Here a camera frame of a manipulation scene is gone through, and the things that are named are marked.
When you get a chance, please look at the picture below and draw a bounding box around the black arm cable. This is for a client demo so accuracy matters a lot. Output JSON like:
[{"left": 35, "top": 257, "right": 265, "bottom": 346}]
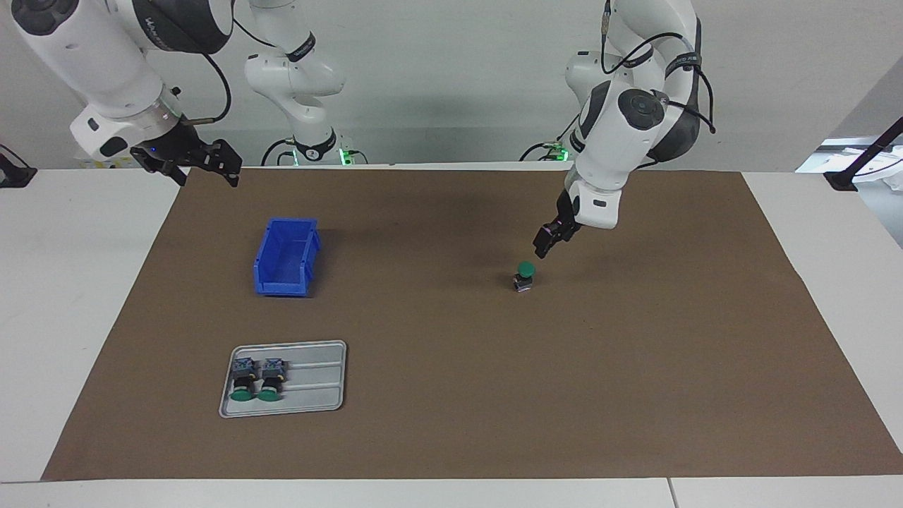
[
  {"left": 180, "top": 18, "right": 293, "bottom": 126},
  {"left": 600, "top": 0, "right": 717, "bottom": 135}
]

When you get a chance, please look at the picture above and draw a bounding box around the black right base cable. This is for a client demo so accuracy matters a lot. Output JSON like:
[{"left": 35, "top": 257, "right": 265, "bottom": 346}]
[{"left": 261, "top": 136, "right": 297, "bottom": 167}]

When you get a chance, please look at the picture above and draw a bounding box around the silver metal tray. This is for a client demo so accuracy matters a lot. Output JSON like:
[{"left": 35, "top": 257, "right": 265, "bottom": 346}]
[{"left": 217, "top": 340, "right": 348, "bottom": 419}]

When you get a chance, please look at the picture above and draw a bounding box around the black table clamp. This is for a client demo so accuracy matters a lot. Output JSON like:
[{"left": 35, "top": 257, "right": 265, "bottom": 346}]
[{"left": 0, "top": 145, "right": 37, "bottom": 188}]

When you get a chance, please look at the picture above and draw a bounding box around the black base cable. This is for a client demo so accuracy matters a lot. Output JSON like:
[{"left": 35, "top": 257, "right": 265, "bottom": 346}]
[
  {"left": 261, "top": 136, "right": 297, "bottom": 167},
  {"left": 520, "top": 109, "right": 581, "bottom": 162}
]

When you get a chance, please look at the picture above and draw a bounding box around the brown paper table mat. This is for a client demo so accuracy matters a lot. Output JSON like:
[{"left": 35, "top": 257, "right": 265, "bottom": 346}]
[{"left": 41, "top": 167, "right": 903, "bottom": 482}]

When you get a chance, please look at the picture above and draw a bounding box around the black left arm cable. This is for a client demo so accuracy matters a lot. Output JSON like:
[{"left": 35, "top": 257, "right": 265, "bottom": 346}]
[{"left": 600, "top": 0, "right": 717, "bottom": 135}]

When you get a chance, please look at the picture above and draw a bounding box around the blue plastic storage bin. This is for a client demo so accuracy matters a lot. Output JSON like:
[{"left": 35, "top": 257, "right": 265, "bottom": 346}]
[{"left": 253, "top": 217, "right": 322, "bottom": 298}]

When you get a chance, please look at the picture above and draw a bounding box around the green push button white block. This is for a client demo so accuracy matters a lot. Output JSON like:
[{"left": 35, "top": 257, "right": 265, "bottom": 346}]
[
  {"left": 229, "top": 356, "right": 259, "bottom": 404},
  {"left": 256, "top": 358, "right": 289, "bottom": 403}
]

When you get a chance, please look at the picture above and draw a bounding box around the white wall box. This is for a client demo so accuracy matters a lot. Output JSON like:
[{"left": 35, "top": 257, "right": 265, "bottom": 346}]
[{"left": 74, "top": 154, "right": 142, "bottom": 169}]

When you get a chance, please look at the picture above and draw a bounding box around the black left base cable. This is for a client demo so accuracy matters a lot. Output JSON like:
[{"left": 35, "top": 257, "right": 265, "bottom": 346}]
[{"left": 520, "top": 109, "right": 581, "bottom": 162}]

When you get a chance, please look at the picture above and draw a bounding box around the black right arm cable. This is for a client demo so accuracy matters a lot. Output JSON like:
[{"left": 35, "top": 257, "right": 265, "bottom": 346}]
[{"left": 180, "top": 18, "right": 293, "bottom": 126}]

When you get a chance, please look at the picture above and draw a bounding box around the black camera stand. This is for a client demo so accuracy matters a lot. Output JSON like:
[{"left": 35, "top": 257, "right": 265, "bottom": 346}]
[{"left": 824, "top": 116, "right": 903, "bottom": 193}]

